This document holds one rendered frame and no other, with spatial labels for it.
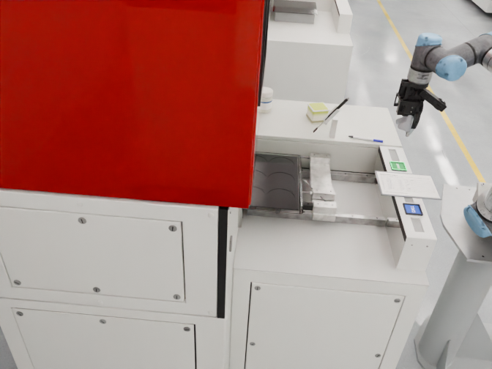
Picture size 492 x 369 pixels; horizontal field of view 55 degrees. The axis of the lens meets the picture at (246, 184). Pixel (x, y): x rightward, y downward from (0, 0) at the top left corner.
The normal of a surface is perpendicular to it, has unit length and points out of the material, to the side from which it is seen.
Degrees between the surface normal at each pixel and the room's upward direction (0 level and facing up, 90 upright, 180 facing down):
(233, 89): 90
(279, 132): 0
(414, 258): 90
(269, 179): 0
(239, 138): 90
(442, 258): 0
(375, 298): 90
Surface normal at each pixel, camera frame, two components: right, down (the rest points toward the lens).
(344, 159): -0.07, 0.58
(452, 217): 0.04, -0.81
